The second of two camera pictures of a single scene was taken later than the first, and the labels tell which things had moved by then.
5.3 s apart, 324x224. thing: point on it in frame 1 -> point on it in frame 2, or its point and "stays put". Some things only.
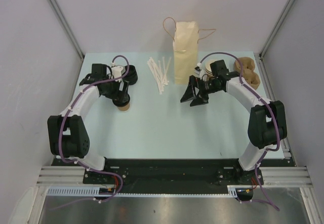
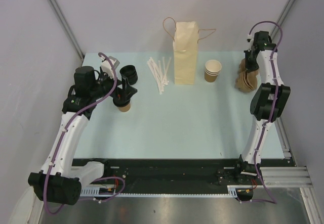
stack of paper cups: (208, 71) stays put
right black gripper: (190, 94) -> (248, 66)
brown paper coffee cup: (124, 108) stays put
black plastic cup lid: (121, 100) stays put
